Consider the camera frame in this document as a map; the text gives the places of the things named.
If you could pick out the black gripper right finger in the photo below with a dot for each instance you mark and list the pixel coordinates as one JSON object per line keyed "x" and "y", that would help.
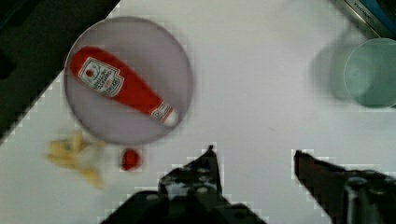
{"x": 347, "y": 196}

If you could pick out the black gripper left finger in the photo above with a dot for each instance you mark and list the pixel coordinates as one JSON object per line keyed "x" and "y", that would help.
{"x": 180, "y": 184}

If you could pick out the small red strawberry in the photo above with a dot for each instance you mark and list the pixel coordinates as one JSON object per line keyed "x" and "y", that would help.
{"x": 130, "y": 160}

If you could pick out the peeled toy banana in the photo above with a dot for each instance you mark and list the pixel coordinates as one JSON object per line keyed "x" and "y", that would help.
{"x": 79, "y": 154}

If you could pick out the grey round plate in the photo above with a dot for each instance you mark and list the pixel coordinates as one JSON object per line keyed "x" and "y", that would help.
{"x": 155, "y": 55}

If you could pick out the red ketchup bottle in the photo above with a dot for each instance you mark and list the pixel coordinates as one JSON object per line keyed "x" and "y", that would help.
{"x": 108, "y": 75}

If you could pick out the black toaster oven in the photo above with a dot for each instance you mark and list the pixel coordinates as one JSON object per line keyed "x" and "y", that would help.
{"x": 373, "y": 17}

